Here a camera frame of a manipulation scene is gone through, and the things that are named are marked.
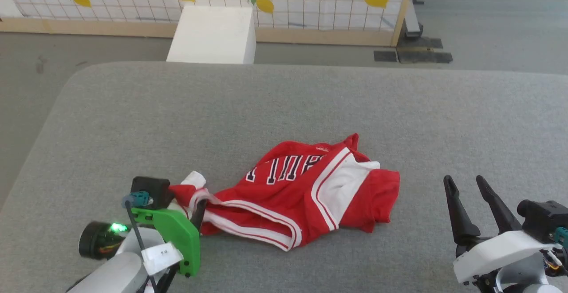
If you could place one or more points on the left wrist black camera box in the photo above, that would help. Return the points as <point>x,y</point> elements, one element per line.
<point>153,188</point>

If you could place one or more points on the red and white basketball jersey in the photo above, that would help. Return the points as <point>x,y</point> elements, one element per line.
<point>288,195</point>

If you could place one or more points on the large white box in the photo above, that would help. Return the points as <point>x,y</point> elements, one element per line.
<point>213,35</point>

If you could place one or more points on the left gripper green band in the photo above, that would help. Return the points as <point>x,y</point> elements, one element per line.
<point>177,235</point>

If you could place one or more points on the black partition foot plate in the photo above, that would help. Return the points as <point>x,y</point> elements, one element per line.
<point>421,55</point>

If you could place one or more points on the white paper label tag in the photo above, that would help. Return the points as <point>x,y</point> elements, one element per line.
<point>162,257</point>

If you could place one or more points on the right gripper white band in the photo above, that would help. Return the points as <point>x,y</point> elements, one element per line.
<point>497,251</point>

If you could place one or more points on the grey metal partition beam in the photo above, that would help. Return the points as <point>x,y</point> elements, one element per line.
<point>412,22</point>

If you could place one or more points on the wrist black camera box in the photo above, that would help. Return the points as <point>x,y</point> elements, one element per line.
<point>153,188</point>
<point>541,219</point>

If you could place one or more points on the lemon print grid partition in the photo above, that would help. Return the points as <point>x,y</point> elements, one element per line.
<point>310,0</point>

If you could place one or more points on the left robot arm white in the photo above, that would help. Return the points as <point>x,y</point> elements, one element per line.
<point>115,275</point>

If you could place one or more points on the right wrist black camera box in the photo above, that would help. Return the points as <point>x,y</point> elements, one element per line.
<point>541,219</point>

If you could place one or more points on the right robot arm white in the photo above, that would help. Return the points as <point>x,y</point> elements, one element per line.
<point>523,279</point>

